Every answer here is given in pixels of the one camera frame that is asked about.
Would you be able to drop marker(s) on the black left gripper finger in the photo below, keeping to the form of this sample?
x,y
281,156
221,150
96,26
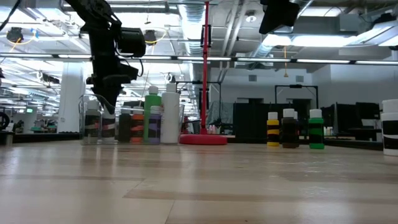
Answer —
x,y
101,95
115,93

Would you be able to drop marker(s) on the black background monitor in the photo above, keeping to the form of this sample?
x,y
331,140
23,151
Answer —
x,y
367,110

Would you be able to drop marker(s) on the orange paint bottle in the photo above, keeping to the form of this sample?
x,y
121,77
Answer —
x,y
137,127

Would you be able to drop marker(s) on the small green paint bottle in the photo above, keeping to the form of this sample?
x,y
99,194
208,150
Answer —
x,y
316,133

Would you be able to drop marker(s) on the black background frame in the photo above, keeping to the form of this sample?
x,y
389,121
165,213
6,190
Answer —
x,y
295,86

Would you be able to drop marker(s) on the dark blue paint bottle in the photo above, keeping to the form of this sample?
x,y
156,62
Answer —
x,y
296,115

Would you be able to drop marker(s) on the black and white paint bottle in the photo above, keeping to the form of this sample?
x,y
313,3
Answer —
x,y
390,127

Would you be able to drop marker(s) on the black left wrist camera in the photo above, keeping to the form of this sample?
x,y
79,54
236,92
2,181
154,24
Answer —
x,y
132,42

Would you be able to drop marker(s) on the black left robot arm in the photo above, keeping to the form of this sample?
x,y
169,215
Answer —
x,y
93,12

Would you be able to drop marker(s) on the silver spiral ventilation duct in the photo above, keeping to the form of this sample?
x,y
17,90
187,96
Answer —
x,y
292,12

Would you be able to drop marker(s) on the dark maroon paint bottle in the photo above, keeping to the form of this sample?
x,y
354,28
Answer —
x,y
92,124

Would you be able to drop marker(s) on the white pillar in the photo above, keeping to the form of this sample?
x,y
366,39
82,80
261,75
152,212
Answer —
x,y
71,102

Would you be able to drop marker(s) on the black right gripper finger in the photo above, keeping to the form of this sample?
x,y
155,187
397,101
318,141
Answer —
x,y
278,14

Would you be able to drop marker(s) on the overhead rail with light strips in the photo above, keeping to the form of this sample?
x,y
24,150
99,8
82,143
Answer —
x,y
264,59

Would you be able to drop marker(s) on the clear plastic bin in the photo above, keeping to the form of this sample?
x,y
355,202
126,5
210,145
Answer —
x,y
81,137

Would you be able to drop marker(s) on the tall white plastic bottle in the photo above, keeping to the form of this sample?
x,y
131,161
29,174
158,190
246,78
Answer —
x,y
170,118

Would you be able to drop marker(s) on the red desk lamp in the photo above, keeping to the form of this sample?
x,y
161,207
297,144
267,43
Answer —
x,y
202,140

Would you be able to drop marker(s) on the yellow paint bottle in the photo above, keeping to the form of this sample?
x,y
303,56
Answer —
x,y
273,123

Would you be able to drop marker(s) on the brown paint bottle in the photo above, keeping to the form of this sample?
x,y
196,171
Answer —
x,y
290,130

